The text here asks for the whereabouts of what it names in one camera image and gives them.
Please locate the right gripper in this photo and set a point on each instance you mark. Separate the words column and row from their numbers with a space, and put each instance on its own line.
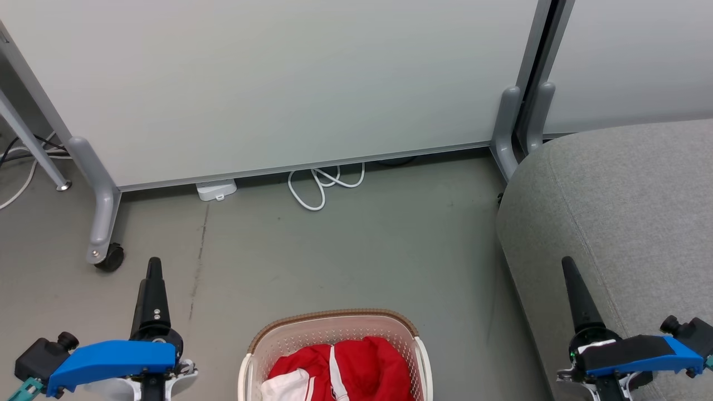
column 596, row 336

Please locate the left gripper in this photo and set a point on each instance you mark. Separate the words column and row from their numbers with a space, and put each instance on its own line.
column 167, row 336

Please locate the red and white garment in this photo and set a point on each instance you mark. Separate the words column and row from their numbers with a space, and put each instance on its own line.
column 362, row 367

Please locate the grey fabric sofa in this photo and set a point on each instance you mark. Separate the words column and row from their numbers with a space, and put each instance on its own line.
column 629, row 223

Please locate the grey partition leg with caster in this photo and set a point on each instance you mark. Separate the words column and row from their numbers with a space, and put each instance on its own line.
column 103, row 206

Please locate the white power adapter box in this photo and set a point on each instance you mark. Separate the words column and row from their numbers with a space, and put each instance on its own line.
column 216, row 190

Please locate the white perforated laundry basket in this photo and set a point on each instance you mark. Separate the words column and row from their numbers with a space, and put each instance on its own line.
column 289, row 334

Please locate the short grey partition leg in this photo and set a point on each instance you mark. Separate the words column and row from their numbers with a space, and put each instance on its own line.
column 506, row 128

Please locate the grey slanted table leg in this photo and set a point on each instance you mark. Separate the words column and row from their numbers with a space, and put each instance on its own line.
column 30, row 139

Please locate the narrow white partition panel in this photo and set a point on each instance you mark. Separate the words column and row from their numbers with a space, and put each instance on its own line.
column 629, row 61

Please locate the large white partition panel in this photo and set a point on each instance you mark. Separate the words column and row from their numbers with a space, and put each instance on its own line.
column 289, row 83

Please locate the left blue camera bracket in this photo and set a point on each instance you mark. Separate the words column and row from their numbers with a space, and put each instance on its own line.
column 111, row 359

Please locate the blue camera bracket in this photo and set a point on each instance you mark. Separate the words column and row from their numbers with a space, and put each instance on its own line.
column 640, row 353
column 111, row 359

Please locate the right blue camera bracket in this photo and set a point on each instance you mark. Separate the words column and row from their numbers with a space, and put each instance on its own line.
column 640, row 353

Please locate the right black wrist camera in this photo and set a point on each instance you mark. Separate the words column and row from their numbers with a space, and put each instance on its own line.
column 693, row 331

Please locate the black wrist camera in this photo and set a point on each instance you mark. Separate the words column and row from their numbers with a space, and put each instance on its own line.
column 42, row 356
column 693, row 331

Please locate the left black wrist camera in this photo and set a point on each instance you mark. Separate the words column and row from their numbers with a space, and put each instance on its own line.
column 42, row 356

